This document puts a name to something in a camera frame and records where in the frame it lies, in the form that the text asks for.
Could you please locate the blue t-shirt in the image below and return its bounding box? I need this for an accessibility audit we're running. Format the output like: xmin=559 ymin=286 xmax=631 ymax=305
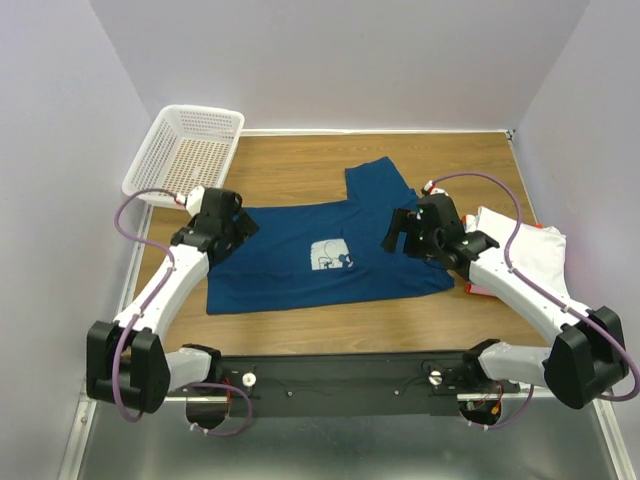
xmin=206 ymin=157 xmax=454 ymax=315

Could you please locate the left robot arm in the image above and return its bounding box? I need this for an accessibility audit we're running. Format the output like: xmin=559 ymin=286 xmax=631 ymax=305
xmin=86 ymin=186 xmax=259 ymax=422

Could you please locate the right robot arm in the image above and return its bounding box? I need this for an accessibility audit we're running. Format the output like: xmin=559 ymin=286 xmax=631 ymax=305
xmin=382 ymin=193 xmax=639 ymax=409

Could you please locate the white plastic laundry basket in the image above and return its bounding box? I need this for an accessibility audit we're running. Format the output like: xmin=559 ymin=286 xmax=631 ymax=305
xmin=122 ymin=104 xmax=245 ymax=209

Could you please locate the white folded t-shirt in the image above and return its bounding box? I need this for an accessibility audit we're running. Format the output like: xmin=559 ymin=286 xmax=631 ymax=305
xmin=462 ymin=206 xmax=568 ymax=295

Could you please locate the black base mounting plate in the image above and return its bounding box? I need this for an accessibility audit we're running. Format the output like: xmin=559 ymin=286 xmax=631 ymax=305
xmin=164 ymin=352 xmax=521 ymax=419

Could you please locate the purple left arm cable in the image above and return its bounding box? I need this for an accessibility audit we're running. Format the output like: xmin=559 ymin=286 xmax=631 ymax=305
xmin=112 ymin=188 xmax=254 ymax=437

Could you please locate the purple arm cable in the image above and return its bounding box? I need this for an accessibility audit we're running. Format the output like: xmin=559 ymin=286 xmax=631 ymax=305
xmin=112 ymin=188 xmax=254 ymax=437
xmin=422 ymin=171 xmax=640 ymax=432

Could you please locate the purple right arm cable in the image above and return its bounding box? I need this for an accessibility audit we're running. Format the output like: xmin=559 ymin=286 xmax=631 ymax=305
xmin=422 ymin=171 xmax=640 ymax=432

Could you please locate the aluminium frame rail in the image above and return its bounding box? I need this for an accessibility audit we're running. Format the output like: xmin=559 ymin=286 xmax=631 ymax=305
xmin=79 ymin=355 xmax=615 ymax=401

